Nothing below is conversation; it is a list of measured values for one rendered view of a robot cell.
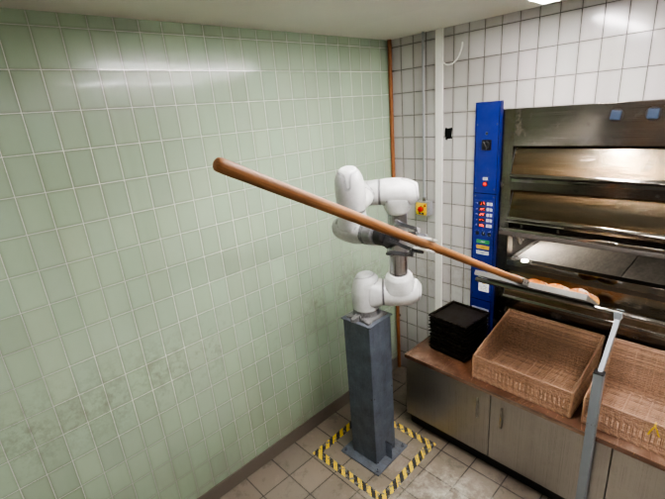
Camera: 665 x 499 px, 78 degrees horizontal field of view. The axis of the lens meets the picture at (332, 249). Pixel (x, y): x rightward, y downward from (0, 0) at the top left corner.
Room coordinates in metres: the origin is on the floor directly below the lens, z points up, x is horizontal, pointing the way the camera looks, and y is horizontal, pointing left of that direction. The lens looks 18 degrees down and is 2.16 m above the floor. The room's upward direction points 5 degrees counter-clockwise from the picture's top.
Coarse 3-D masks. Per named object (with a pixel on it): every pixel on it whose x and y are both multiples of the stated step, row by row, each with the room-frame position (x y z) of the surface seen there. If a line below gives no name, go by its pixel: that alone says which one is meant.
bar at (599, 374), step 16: (512, 288) 2.08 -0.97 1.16; (576, 304) 1.84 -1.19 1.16; (592, 304) 1.80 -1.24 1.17; (640, 320) 1.64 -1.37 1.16; (656, 320) 1.61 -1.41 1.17; (608, 352) 1.61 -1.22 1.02; (592, 384) 1.57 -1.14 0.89; (592, 400) 1.56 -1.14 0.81; (592, 416) 1.55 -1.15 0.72; (592, 432) 1.55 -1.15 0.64; (592, 448) 1.54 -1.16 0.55; (576, 496) 1.57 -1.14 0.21
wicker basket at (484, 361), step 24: (504, 336) 2.37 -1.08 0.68; (528, 336) 2.28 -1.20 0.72; (552, 336) 2.19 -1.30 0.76; (600, 336) 2.03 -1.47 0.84; (480, 360) 2.07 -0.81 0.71; (504, 360) 2.23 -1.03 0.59; (528, 360) 2.21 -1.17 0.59; (552, 360) 2.14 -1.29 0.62; (504, 384) 1.96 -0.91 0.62; (528, 384) 1.87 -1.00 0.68; (552, 384) 1.96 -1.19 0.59; (576, 384) 1.75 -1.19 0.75; (552, 408) 1.77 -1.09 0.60; (576, 408) 1.76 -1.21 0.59
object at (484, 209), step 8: (480, 200) 2.59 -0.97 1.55; (488, 200) 2.55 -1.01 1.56; (480, 208) 2.58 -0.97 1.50; (488, 208) 2.55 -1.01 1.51; (480, 216) 2.58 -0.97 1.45; (488, 216) 2.54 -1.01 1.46; (480, 224) 2.58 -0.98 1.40; (488, 224) 2.54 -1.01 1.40; (480, 232) 2.58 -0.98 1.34; (488, 232) 2.54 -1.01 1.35; (480, 240) 2.58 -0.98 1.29; (488, 240) 2.54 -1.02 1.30; (480, 248) 2.58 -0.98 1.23; (488, 248) 2.54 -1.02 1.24; (480, 256) 2.58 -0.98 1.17; (488, 256) 2.54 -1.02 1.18
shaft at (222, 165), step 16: (224, 160) 0.80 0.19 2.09; (240, 176) 0.83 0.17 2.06; (256, 176) 0.85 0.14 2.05; (272, 192) 0.89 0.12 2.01; (288, 192) 0.90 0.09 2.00; (304, 192) 0.93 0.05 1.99; (320, 208) 0.97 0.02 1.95; (336, 208) 1.00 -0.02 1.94; (368, 224) 1.08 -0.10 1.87; (384, 224) 1.13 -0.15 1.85; (416, 240) 1.23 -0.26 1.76; (448, 256) 1.38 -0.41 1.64; (464, 256) 1.44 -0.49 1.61; (496, 272) 1.63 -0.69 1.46
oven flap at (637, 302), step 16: (512, 272) 2.47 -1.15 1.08; (592, 288) 2.14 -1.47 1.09; (544, 304) 2.25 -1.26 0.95; (560, 304) 2.21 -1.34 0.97; (608, 304) 2.05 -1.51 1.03; (624, 304) 2.00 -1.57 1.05; (640, 304) 1.96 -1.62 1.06; (656, 304) 1.91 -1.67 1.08; (608, 320) 2.01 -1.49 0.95; (624, 320) 1.97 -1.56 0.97; (656, 336) 1.84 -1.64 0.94
